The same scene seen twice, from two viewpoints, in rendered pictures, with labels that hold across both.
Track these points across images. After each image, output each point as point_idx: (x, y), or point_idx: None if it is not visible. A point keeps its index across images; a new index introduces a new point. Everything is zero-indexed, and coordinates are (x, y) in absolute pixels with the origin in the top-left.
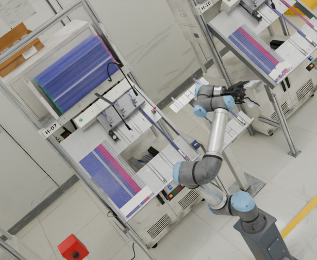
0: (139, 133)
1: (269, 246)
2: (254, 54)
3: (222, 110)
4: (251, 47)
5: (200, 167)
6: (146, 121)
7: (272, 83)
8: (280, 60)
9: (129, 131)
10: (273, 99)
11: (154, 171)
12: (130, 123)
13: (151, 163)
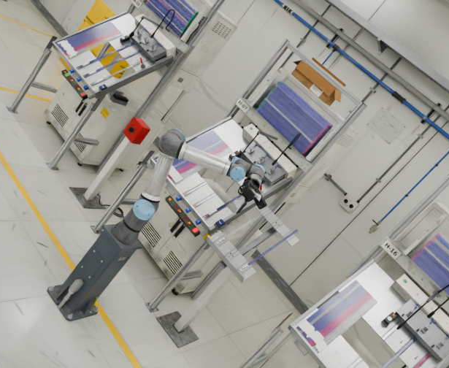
0: None
1: (96, 251)
2: (333, 307)
3: (228, 164)
4: (344, 305)
5: (173, 134)
6: None
7: (293, 323)
8: (326, 338)
9: None
10: (274, 328)
11: (196, 187)
12: None
13: (205, 185)
